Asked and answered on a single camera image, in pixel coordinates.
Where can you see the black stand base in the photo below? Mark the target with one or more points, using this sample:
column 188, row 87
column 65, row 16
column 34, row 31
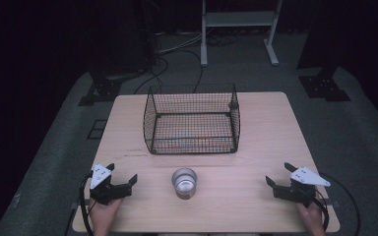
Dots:
column 323, row 87
column 100, row 88

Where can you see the person's left hand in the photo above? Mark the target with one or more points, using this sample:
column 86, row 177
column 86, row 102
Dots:
column 103, row 214

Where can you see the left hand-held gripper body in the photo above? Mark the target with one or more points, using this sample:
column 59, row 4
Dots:
column 106, row 190

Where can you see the person's right hand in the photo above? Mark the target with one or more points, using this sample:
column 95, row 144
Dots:
column 311, row 218

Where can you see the metal can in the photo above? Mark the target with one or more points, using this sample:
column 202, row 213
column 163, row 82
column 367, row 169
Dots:
column 184, row 183

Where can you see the white metal desk frame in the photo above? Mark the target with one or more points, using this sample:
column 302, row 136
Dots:
column 239, row 19

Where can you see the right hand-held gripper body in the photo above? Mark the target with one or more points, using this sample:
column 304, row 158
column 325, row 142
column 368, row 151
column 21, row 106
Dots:
column 300, row 187

